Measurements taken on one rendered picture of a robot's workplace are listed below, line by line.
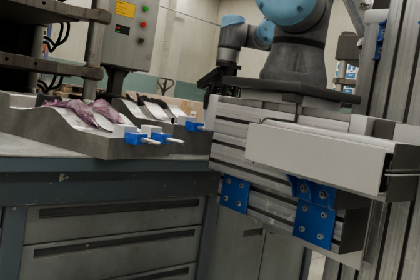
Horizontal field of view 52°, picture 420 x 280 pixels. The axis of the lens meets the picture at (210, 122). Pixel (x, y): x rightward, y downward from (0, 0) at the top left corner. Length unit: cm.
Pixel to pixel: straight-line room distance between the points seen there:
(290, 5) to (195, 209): 81
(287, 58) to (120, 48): 136
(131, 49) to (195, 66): 827
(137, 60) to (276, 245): 112
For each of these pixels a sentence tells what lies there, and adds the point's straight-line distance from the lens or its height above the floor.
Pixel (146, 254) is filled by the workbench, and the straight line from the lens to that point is 134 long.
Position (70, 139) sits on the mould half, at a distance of 113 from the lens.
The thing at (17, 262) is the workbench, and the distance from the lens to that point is 114.
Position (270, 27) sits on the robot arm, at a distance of 125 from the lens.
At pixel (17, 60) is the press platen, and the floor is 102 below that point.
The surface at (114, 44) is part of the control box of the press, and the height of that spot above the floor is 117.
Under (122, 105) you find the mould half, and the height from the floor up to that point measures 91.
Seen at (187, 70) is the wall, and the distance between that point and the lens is 1030.
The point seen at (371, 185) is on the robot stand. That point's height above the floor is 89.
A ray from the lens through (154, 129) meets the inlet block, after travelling 118.
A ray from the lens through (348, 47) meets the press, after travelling 554.
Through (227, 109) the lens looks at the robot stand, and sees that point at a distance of 102.
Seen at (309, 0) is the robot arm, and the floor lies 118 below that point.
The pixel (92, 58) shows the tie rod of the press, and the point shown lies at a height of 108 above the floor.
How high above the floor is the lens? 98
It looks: 3 degrees down
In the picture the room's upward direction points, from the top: 9 degrees clockwise
